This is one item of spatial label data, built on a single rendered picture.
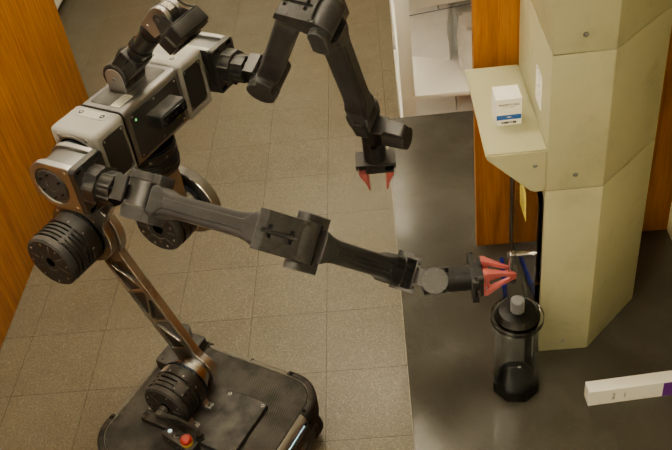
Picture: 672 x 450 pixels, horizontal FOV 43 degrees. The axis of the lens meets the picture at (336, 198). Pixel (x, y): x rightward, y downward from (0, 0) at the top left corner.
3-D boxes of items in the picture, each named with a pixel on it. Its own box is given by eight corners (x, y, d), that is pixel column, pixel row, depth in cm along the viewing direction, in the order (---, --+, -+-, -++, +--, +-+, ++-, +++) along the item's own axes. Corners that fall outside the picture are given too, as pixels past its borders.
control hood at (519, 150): (517, 102, 189) (518, 63, 183) (545, 192, 164) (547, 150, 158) (465, 107, 190) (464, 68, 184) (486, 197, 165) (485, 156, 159)
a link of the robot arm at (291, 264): (291, 207, 157) (274, 264, 156) (315, 213, 154) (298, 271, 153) (402, 247, 192) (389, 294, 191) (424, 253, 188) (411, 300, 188)
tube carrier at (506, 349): (539, 362, 190) (542, 295, 176) (542, 402, 182) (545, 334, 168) (490, 361, 192) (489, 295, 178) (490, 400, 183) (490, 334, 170)
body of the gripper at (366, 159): (396, 169, 214) (394, 145, 210) (356, 172, 215) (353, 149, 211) (395, 154, 220) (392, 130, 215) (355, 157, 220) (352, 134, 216)
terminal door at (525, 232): (514, 243, 215) (516, 112, 190) (536, 334, 191) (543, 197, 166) (511, 244, 215) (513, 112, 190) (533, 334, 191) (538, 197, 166)
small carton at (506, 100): (516, 109, 170) (517, 84, 166) (521, 123, 166) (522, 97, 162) (491, 112, 170) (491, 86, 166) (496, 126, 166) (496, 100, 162)
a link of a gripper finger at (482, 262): (512, 251, 186) (470, 255, 186) (518, 273, 180) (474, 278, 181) (512, 273, 190) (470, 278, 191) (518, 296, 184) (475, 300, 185)
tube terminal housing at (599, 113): (612, 246, 217) (646, -38, 169) (649, 343, 192) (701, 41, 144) (514, 255, 219) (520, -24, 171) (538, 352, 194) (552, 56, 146)
